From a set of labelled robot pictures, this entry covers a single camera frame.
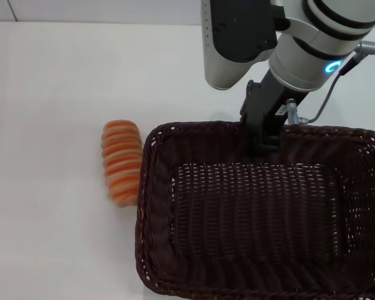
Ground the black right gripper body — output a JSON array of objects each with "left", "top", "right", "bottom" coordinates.
[{"left": 239, "top": 70, "right": 310, "bottom": 129}]

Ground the dark brown wicker basket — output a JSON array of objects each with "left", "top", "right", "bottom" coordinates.
[{"left": 134, "top": 121, "right": 375, "bottom": 300}]

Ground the orange striped bread roll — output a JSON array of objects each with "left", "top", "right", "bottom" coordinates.
[{"left": 100, "top": 119, "right": 144, "bottom": 209}]

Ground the grey gripper cable with connectors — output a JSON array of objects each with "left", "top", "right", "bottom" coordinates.
[{"left": 286, "top": 40, "right": 375, "bottom": 126}]

